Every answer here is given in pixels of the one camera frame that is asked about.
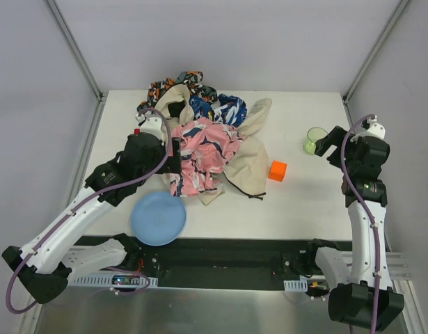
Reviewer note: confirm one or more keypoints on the orange cube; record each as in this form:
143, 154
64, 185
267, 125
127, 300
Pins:
277, 171

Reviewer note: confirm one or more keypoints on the green plastic cup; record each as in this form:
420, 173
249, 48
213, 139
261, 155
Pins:
313, 135

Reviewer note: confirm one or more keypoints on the pink patterned cloth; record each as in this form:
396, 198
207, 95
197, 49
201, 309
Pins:
206, 148

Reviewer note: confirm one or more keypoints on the beige cloth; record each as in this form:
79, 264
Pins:
247, 171

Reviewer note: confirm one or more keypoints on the left white cable duct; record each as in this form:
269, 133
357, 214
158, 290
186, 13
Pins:
112, 279

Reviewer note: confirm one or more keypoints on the right white cable duct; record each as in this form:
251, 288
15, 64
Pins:
300, 285

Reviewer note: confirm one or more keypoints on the aluminium frame post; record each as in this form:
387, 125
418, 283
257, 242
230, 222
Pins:
392, 21
73, 47

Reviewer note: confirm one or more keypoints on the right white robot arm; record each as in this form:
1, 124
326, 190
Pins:
360, 294

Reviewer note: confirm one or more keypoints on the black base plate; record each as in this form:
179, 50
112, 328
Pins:
243, 264

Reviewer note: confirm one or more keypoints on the right aluminium frame post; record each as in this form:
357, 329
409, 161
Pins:
392, 21

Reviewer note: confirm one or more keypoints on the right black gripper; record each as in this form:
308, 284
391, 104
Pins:
337, 140

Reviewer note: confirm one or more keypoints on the blue plastic plate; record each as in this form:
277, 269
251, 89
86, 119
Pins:
158, 218

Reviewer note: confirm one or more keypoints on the orange black patterned cloth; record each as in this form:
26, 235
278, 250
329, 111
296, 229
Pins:
192, 80

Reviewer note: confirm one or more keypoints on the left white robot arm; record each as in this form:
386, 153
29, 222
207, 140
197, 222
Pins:
44, 267

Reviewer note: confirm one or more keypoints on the white cable duct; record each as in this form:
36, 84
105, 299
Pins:
112, 279
300, 285

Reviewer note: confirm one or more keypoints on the left aluminium frame post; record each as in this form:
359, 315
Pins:
73, 47

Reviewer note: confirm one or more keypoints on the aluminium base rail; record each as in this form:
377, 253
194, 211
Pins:
395, 265

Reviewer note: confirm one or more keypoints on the blue white patterned cloth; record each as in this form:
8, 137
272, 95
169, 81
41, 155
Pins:
226, 109

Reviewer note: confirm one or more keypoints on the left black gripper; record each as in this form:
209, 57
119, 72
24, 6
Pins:
176, 155

